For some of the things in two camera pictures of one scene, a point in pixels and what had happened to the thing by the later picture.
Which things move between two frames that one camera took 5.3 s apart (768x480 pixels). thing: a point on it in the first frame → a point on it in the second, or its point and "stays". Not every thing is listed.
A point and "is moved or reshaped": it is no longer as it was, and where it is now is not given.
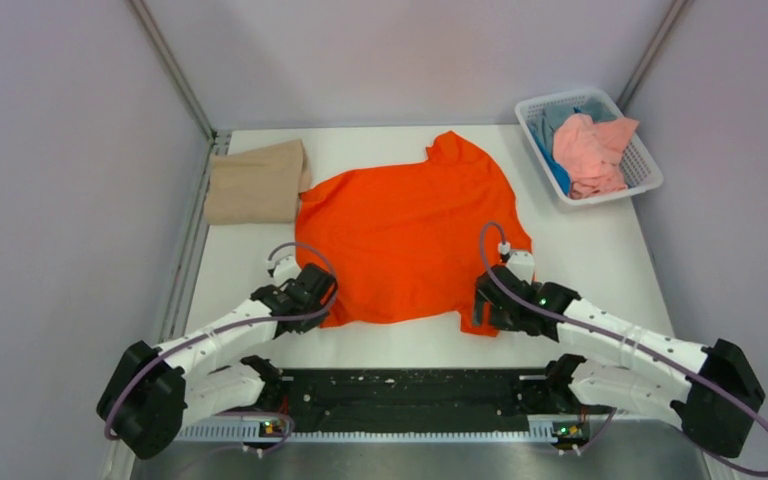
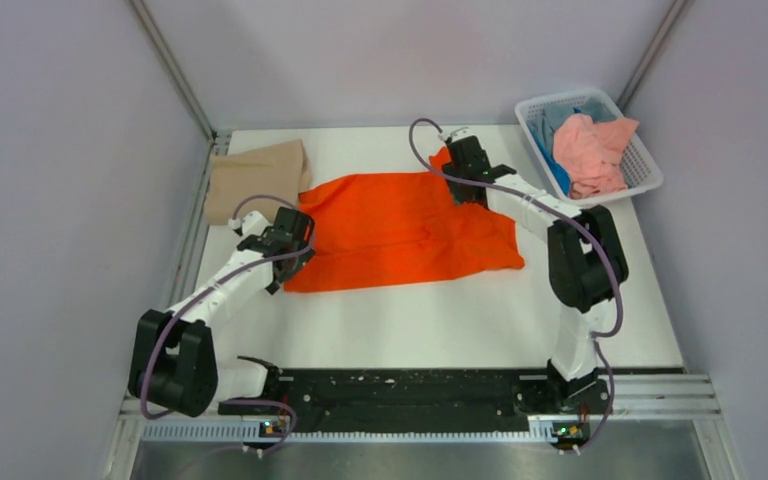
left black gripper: [313, 322] → [303, 258]
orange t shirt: [410, 241] is moved or reshaped
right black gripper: [500, 322] → [457, 192]
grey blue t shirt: [547, 120] stays
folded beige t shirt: [259, 186] stays
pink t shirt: [591, 151] stays
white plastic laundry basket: [585, 147] stays
